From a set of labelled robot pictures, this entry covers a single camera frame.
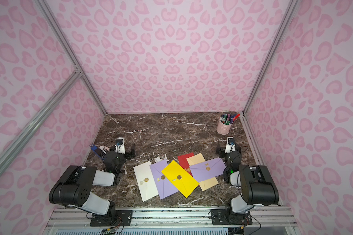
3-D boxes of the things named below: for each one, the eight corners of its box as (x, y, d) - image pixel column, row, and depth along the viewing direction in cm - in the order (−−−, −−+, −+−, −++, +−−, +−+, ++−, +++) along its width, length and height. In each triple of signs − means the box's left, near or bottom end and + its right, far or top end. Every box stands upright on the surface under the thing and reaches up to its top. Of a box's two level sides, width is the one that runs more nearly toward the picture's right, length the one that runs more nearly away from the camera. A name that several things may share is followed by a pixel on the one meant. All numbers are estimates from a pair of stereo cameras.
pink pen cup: (214, 133, 109) (217, 124, 101) (217, 126, 114) (219, 117, 106) (227, 137, 107) (231, 128, 99) (229, 129, 111) (233, 120, 104)
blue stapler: (90, 148, 102) (88, 145, 99) (95, 144, 104) (93, 142, 101) (103, 160, 96) (100, 158, 93) (108, 156, 98) (106, 154, 95)
